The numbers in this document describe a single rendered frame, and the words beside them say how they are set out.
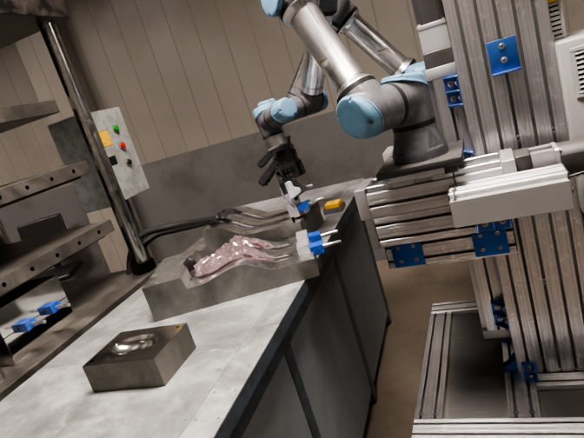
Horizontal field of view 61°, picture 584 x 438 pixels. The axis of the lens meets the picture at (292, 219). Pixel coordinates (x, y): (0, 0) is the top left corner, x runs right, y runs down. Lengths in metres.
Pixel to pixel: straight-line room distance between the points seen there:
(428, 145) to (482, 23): 0.37
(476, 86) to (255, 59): 2.23
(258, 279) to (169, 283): 0.25
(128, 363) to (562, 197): 1.04
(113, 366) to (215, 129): 2.73
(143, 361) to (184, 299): 0.37
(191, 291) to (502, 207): 0.86
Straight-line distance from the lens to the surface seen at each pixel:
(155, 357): 1.14
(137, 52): 4.00
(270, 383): 1.27
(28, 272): 1.82
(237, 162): 3.70
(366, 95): 1.27
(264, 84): 3.52
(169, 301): 1.49
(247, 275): 1.42
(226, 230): 1.79
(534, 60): 1.53
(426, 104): 1.38
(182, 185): 3.98
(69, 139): 2.29
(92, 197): 2.30
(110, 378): 1.23
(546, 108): 1.55
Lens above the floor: 1.32
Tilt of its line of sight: 14 degrees down
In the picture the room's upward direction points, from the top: 17 degrees counter-clockwise
